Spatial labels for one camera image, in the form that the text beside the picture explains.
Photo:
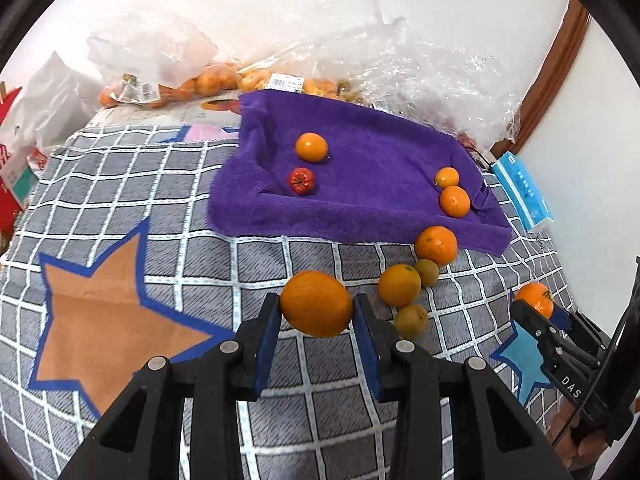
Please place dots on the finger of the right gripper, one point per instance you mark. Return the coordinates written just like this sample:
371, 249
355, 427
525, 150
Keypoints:
568, 337

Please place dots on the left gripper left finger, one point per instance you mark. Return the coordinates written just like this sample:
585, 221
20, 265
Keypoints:
258, 341

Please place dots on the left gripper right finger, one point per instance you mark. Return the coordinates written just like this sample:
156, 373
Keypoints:
375, 340

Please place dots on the mandarin with green stem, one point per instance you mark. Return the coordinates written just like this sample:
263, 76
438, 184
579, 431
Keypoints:
538, 297

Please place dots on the large front mandarin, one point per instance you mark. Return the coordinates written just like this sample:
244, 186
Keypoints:
316, 304

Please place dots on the small orange kumquat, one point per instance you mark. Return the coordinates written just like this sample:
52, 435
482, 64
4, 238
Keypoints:
454, 201

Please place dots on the small orange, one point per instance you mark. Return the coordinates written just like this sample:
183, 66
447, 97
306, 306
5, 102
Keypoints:
446, 177

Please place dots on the small red fruit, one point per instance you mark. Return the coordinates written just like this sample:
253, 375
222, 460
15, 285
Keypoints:
301, 181

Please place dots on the greenish kumquat front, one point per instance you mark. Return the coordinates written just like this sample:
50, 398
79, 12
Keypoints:
411, 321

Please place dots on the oval orange kumquat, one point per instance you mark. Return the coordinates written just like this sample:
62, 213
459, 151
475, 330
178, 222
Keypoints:
399, 285

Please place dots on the yellowish green kumquat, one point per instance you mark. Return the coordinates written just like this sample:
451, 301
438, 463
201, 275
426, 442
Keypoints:
428, 271

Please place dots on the mandarin beside stem mandarin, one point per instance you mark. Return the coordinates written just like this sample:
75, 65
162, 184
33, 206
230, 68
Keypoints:
438, 244

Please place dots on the blue tissue pack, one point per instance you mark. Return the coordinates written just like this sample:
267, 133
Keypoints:
519, 185

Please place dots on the patterned grey bedspread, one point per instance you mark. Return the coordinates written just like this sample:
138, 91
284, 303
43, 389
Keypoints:
315, 421

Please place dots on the purple towel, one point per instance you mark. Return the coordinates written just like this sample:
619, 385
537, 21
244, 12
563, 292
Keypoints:
376, 185

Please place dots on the mango printed box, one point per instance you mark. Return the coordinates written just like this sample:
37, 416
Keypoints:
223, 112

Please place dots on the bag of small oranges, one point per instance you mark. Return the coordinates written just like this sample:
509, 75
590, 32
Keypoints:
299, 72

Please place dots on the clear crumpled plastic bags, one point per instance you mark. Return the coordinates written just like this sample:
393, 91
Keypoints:
392, 68

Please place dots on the red paper bag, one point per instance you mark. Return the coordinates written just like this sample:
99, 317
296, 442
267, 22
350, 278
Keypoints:
21, 156

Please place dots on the bag of mandarins left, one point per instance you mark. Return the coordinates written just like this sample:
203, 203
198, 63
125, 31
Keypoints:
154, 69

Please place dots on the brown wooden door frame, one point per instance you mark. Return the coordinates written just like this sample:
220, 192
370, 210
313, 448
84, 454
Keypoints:
553, 72

